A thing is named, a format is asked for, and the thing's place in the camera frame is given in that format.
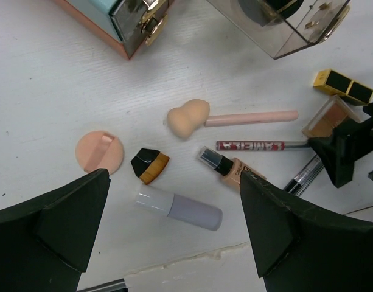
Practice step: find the round peach powder puff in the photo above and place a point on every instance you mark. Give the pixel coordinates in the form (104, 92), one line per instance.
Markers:
(99, 150)

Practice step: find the black silver eyeliner pen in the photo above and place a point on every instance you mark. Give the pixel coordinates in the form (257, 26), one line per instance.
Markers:
(300, 183)

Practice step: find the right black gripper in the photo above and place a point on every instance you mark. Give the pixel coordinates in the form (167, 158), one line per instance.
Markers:
(349, 142)

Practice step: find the red lip gloss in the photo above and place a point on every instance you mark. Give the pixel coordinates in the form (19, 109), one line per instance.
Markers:
(255, 146)

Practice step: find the white lavender bottle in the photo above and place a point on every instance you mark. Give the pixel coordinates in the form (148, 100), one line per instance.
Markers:
(180, 208)

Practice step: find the beige makeup sponge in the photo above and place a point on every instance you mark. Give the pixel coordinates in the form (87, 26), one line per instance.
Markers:
(184, 120)

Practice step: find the foundation bottle black cap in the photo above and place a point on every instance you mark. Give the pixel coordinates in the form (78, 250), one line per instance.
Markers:
(229, 169)

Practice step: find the teal orange drawer organizer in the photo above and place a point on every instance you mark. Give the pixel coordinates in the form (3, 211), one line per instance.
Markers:
(124, 25)

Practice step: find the round black compact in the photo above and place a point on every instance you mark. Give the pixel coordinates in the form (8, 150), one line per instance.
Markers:
(268, 13)

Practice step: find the small black kabuki brush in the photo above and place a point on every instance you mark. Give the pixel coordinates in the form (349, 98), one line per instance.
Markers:
(148, 164)

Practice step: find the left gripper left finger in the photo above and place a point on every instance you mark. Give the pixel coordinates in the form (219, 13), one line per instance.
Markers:
(46, 242)

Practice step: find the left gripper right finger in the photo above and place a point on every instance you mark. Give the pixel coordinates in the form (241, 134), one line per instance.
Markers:
(299, 246)

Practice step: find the pink tube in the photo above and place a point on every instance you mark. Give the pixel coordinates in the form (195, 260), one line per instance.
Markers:
(251, 118)

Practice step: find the eyeshadow palette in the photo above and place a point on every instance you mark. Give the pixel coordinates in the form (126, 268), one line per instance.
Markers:
(334, 112)

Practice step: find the clear drawer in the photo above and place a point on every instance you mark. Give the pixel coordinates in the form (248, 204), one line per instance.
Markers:
(312, 24)

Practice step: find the black gold lipstick case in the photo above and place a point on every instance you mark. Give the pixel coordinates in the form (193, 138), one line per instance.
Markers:
(351, 91)

